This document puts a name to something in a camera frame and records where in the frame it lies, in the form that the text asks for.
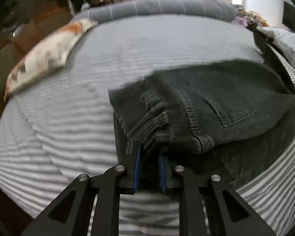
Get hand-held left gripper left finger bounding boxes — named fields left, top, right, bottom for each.
left=20, top=141, right=142, bottom=236

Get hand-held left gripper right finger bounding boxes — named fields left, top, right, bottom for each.
left=158, top=154, right=277, bottom=236

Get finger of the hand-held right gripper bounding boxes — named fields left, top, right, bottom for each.
left=253, top=25, right=295, bottom=102

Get dark grey denim pants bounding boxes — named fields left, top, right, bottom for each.
left=108, top=59, right=295, bottom=190

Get colourful printed cloth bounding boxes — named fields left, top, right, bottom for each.
left=235, top=8, right=271, bottom=29

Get grey striped bed sheet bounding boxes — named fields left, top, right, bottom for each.
left=0, top=13, right=295, bottom=236

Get grey bolster pillow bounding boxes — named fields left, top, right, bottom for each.
left=87, top=0, right=239, bottom=22

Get orange and white printed pillow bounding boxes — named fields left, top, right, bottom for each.
left=4, top=20, right=99, bottom=101

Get brown wooden headboard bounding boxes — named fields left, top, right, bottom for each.
left=0, top=0, right=75, bottom=133

